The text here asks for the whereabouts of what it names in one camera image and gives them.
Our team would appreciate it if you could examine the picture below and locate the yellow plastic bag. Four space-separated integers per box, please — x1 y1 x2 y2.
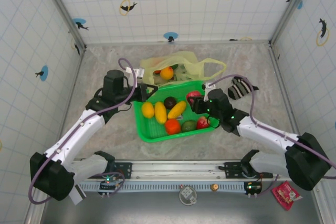
139 50 227 87

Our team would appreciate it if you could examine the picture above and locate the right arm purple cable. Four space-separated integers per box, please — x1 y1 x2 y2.
208 74 336 196

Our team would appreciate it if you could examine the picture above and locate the red snack packet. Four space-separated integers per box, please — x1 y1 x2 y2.
271 180 302 211

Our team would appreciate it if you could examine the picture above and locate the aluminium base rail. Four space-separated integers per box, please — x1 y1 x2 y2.
73 159 326 182

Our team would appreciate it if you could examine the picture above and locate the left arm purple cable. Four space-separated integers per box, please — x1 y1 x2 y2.
28 58 138 205

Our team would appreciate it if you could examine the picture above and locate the upright dolphin ring sticker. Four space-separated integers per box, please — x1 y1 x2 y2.
316 18 330 47

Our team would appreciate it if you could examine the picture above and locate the green plastic basket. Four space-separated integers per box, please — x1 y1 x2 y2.
133 80 220 143

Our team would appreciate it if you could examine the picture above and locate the aluminium frame post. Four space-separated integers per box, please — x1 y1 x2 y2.
36 0 88 53
269 0 317 48

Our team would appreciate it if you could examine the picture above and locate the black white striped sock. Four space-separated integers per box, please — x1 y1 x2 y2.
227 76 260 101

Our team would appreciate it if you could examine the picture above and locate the curved yellow fake mango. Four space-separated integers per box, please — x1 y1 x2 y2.
167 101 187 120

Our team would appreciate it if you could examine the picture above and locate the round white plastic device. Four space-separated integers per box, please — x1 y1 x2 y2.
179 185 197 206

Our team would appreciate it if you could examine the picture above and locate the aluminium frame bar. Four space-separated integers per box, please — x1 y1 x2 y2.
43 47 87 161
267 42 308 159
83 39 271 47

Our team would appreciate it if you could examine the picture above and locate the pink fake dragon fruit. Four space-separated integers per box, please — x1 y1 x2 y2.
185 90 202 102

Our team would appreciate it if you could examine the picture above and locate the white slotted cable duct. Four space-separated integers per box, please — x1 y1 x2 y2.
76 182 263 192

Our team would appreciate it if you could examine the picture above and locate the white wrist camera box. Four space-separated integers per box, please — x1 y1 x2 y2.
125 67 146 78
201 82 216 96

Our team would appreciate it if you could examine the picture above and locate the long yellow fake mango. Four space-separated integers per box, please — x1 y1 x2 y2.
154 101 167 124

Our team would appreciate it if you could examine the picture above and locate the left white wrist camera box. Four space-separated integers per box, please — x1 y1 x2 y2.
125 67 146 78

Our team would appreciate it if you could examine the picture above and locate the dark brown fake fruit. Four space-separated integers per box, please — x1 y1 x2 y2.
163 96 177 109

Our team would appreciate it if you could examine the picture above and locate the orange fake tangerine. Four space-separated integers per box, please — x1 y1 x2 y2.
164 119 182 135

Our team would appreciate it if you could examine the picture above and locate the red white fake apple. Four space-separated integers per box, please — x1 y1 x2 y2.
196 116 211 130

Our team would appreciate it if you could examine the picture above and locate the round yellow fake lemon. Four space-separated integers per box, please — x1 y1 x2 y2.
141 102 155 119

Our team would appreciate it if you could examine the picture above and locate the orange yellow fake peach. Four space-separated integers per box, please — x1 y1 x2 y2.
160 67 175 81

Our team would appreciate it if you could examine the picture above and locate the grey card with black stripe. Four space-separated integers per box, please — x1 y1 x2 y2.
69 184 87 206

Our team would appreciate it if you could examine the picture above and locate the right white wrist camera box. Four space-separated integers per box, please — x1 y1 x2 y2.
201 82 216 96

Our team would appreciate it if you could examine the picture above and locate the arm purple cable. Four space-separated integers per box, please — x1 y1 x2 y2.
208 74 336 196
28 58 138 205

